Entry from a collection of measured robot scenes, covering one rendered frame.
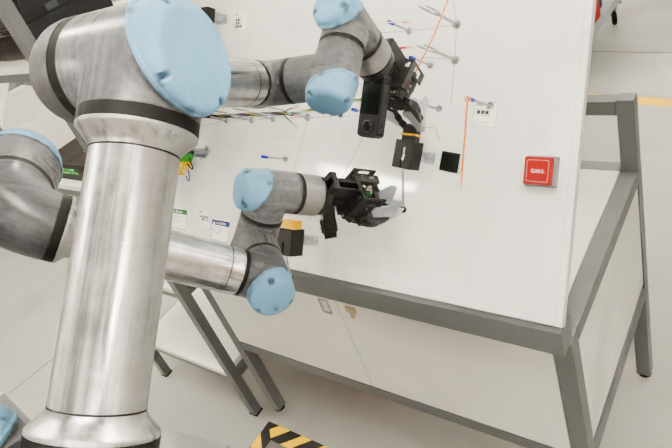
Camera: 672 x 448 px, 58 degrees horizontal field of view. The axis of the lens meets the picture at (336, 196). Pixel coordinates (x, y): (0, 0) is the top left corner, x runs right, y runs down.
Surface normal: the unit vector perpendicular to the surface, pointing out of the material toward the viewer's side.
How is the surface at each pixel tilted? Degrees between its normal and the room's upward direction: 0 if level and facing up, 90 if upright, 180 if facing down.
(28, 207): 51
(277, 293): 90
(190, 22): 85
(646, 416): 0
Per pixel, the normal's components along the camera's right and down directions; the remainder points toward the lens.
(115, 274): 0.32, -0.14
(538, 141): -0.61, -0.01
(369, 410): -0.31, -0.80
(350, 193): 0.25, 0.82
